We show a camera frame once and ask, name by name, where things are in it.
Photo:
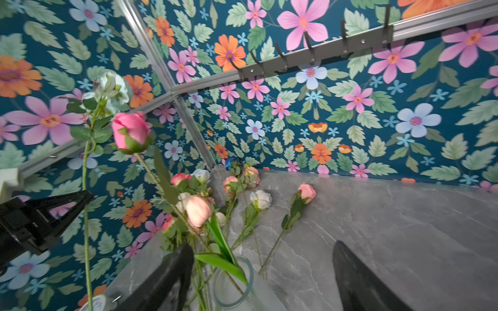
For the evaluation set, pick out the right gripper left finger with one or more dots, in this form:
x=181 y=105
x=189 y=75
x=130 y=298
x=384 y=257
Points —
x=167 y=287

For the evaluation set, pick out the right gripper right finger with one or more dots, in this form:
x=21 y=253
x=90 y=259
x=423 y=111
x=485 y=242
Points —
x=359 y=288

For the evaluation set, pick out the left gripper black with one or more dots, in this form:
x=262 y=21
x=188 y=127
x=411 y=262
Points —
x=36 y=225

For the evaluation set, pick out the clear glass vase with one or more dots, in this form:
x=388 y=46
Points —
x=236 y=285

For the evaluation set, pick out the pink tulip flower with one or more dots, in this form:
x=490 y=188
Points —
x=200 y=213

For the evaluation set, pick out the hot pink rose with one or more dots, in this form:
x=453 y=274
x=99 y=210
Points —
x=133 y=136

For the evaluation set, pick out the white flower spray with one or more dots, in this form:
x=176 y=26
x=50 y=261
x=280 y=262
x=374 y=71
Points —
x=99 y=106

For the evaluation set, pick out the large pink peony bunch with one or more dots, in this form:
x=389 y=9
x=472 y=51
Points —
x=188 y=185

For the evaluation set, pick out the small white dial clock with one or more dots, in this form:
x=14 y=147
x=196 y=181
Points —
x=100 y=303

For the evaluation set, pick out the small pink rose stem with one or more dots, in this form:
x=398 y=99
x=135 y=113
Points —
x=302 y=198

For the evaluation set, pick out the white rose on table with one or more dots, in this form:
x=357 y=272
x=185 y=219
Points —
x=259 y=201

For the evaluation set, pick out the pink rosebud spray stem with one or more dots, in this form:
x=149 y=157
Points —
x=242 y=177

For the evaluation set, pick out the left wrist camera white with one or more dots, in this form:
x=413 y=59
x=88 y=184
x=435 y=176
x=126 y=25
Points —
x=10 y=181

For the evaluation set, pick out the metal hook rail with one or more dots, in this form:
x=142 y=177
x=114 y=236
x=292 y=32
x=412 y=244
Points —
x=311 y=54

